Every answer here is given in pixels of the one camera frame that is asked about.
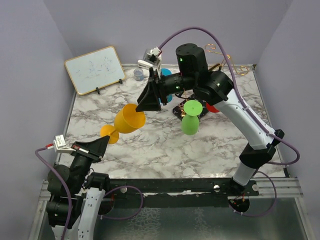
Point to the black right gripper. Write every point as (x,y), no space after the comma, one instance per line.
(148,100)

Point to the green wine glass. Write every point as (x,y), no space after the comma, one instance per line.
(190,122)

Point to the red wine glass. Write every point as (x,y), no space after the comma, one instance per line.
(211,108)

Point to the blue wine glass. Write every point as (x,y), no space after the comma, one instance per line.
(165,73)

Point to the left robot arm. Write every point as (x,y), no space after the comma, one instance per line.
(76,193)

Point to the gold wire glass rack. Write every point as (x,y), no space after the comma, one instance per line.
(240,70)

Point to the small whiteboard with stand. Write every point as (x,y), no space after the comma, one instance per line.
(95,70)

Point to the small clear plastic jar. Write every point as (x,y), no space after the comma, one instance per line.
(138,74)

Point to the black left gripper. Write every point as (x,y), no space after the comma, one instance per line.
(97,146)

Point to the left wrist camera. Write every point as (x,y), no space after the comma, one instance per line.
(60,146)

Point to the yellow wine glass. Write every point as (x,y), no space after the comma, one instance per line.
(126,121)

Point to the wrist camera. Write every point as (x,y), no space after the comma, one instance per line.
(153,58)
(60,146)

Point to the white eraser block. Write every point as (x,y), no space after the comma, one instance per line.
(142,63)

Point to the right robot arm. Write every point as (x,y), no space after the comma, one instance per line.
(218,90)

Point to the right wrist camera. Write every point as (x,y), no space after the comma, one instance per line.
(153,58)

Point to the black marble rack base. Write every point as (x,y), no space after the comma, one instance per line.
(178,110)

